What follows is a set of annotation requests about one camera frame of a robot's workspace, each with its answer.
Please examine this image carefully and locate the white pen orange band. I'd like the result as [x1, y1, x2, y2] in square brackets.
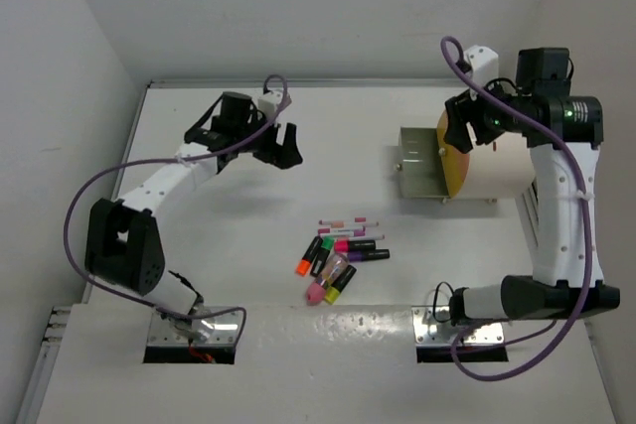
[318, 216, 379, 228]

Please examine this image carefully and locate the pink capped clip tube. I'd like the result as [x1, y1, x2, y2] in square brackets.
[305, 253, 349, 306]

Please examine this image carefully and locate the yellow black highlighter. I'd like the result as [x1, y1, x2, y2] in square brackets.
[324, 265, 357, 305]

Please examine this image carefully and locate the green black highlighter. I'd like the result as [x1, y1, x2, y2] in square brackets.
[310, 236, 334, 277]

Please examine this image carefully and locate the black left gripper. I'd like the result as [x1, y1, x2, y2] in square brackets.
[235, 109, 302, 170]

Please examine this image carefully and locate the yellow drawer with gold knob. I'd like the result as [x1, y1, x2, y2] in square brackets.
[436, 111, 448, 150]

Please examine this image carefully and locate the metal mounting plate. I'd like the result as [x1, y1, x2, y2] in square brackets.
[147, 311, 241, 347]
[411, 306, 504, 349]

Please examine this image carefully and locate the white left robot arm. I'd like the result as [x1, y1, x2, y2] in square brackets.
[84, 88, 302, 343]

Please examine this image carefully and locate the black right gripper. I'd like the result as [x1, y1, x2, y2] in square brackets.
[445, 71, 530, 152]

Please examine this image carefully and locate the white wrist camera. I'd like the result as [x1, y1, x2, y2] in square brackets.
[256, 90, 290, 120]
[464, 45, 499, 86]

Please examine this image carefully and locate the green drawer with gold knob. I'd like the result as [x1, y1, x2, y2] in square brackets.
[396, 127, 470, 203]

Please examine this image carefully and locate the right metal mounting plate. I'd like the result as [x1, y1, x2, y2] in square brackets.
[411, 306, 504, 349]

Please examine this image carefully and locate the white cylindrical drawer organizer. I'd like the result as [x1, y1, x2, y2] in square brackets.
[454, 133, 535, 201]

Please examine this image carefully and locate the pink black highlighter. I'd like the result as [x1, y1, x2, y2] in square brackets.
[334, 240, 377, 253]

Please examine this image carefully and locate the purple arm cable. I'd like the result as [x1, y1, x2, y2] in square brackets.
[63, 74, 292, 346]
[440, 36, 595, 383]

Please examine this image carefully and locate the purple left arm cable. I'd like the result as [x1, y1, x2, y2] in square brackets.
[63, 74, 292, 346]

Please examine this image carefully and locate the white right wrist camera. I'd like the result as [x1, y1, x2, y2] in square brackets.
[464, 45, 499, 86]

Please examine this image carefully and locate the white pen magenta cap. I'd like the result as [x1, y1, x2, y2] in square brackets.
[317, 226, 366, 237]

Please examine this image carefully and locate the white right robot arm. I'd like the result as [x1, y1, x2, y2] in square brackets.
[443, 46, 620, 325]

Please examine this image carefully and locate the orange black highlighter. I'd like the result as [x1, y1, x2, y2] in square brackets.
[295, 235, 323, 276]

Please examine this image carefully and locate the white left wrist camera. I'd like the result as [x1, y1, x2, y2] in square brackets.
[256, 90, 290, 120]

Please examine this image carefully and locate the purple black highlighter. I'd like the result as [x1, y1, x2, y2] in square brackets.
[347, 249, 391, 262]

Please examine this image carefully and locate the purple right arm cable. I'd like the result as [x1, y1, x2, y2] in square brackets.
[440, 36, 595, 383]

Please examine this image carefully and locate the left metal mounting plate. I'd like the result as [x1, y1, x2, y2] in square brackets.
[147, 311, 241, 347]

